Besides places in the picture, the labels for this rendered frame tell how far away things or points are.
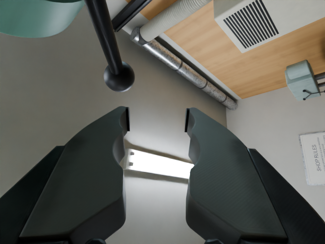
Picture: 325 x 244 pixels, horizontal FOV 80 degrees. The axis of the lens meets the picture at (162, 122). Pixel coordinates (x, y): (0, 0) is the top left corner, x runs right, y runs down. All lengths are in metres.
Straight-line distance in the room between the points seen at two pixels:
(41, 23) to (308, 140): 3.02
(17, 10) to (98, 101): 1.52
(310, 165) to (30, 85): 3.01
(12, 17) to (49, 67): 1.43
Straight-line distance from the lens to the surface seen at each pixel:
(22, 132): 1.53
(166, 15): 1.92
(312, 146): 3.08
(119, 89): 0.22
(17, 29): 0.31
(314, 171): 3.03
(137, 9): 1.98
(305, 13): 1.94
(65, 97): 1.66
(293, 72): 2.30
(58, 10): 0.28
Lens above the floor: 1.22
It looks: 42 degrees up
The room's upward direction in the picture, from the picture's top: 106 degrees counter-clockwise
